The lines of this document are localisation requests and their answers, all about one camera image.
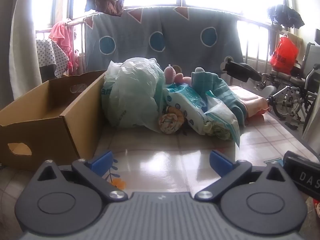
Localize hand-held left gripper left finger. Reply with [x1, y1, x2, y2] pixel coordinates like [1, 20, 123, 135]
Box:
[35, 151, 128, 202]

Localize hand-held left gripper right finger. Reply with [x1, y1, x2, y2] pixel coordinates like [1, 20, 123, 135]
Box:
[194, 150, 288, 202]

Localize clear bag with green cloth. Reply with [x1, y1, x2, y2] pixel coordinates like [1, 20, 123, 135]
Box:
[197, 90, 240, 148]

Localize orange towel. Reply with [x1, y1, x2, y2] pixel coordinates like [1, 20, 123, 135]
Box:
[158, 106, 187, 135]

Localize brown cardboard box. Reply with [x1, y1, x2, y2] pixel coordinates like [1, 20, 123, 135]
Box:
[0, 70, 108, 173]

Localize blue wet wipes pack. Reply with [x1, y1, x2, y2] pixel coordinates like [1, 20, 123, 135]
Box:
[164, 84, 213, 135]

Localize pink towel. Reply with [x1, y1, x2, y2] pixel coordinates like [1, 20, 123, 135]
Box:
[229, 85, 270, 118]

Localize teal checked towel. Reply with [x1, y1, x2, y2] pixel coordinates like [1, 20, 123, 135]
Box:
[191, 71, 247, 128]

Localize pink plush toy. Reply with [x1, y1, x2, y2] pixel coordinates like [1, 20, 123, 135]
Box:
[164, 64, 193, 88]

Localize pale green plastic bag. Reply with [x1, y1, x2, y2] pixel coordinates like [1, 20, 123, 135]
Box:
[101, 57, 165, 133]

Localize wheelchair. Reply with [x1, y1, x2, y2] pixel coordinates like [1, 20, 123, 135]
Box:
[220, 42, 320, 130]

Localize blue blanket with circles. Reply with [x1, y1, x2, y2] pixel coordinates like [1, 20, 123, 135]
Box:
[84, 5, 244, 72]

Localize white polka dot cloth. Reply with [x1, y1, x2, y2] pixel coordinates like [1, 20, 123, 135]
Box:
[35, 39, 70, 78]

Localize red plastic bag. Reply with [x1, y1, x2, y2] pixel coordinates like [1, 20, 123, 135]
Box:
[269, 36, 299, 72]

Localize pink hanging garment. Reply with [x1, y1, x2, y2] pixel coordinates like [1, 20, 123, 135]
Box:
[49, 18, 80, 77]

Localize beige hanging cloth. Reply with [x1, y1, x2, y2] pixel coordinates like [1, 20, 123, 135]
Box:
[287, 31, 304, 48]

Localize white curtain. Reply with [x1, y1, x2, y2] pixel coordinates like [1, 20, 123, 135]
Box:
[9, 0, 43, 93]

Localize brown hanging garment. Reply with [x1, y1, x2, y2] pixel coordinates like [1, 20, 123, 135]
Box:
[95, 0, 125, 17]

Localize dark hanging clothes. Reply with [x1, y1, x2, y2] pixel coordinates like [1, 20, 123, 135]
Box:
[267, 4, 305, 29]

